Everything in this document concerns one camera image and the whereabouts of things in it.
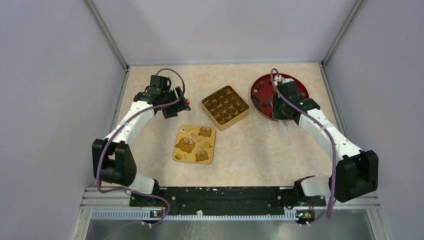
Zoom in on yellow bear tin lid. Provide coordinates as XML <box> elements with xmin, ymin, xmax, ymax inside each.
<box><xmin>172</xmin><ymin>125</ymin><xmax>217</xmax><ymax>165</ymax></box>

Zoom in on gold chocolate tin box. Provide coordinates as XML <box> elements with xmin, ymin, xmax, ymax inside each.
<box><xmin>201</xmin><ymin>85</ymin><xmax>250</xmax><ymax>131</ymax></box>

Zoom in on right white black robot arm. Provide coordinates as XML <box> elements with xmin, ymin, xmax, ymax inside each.
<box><xmin>271</xmin><ymin>74</ymin><xmax>379</xmax><ymax>206</ymax></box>

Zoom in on purple cable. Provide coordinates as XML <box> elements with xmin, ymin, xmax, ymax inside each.
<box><xmin>94</xmin><ymin>67</ymin><xmax>186</xmax><ymax>195</ymax></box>
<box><xmin>270</xmin><ymin>68</ymin><xmax>339</xmax><ymax>220</ymax></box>

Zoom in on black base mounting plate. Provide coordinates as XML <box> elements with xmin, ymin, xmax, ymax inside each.
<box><xmin>129</xmin><ymin>186</ymin><xmax>327</xmax><ymax>216</ymax></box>

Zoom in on red round plate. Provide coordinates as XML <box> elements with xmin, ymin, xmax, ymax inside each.
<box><xmin>250</xmin><ymin>73</ymin><xmax>309</xmax><ymax>121</ymax></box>

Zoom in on silver metal tongs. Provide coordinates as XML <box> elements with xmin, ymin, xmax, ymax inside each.
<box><xmin>279</xmin><ymin>120</ymin><xmax>289</xmax><ymax>132</ymax></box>

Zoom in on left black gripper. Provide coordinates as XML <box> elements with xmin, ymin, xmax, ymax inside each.
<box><xmin>160</xmin><ymin>86</ymin><xmax>191</xmax><ymax>119</ymax></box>

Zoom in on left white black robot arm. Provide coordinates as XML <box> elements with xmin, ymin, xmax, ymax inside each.
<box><xmin>91</xmin><ymin>74</ymin><xmax>190</xmax><ymax>207</ymax></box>

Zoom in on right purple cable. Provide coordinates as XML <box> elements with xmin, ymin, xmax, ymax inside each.
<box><xmin>270</xmin><ymin>68</ymin><xmax>339</xmax><ymax>220</ymax></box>

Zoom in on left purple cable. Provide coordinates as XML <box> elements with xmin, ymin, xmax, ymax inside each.
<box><xmin>94</xmin><ymin>67</ymin><xmax>186</xmax><ymax>195</ymax></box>

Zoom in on grey aluminium rail frame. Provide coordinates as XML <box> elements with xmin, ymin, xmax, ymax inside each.
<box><xmin>72</xmin><ymin>187</ymin><xmax>393</xmax><ymax>240</ymax></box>

